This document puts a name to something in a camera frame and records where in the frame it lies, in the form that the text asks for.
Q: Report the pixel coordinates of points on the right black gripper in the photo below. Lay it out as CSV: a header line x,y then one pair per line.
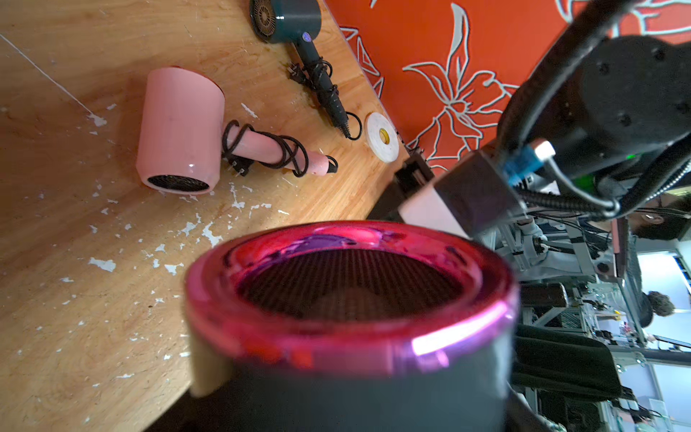
x,y
410,178

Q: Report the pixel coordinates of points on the black magenta hair dryer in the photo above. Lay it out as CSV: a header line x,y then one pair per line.
x,y
350,326

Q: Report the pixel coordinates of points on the dark green hair dryer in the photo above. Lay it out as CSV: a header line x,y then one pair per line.
x,y
299,23

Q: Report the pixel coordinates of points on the pink hair dryer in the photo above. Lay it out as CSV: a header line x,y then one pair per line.
x,y
184,138

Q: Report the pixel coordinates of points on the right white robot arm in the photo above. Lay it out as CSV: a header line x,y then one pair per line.
x,y
601,127

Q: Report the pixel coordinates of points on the white tape roll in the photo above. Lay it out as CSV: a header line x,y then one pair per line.
x,y
381,137

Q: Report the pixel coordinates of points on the black office chair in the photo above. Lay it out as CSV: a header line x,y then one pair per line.
x,y
574,366

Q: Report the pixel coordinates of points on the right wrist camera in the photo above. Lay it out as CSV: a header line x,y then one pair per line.
x,y
475,195

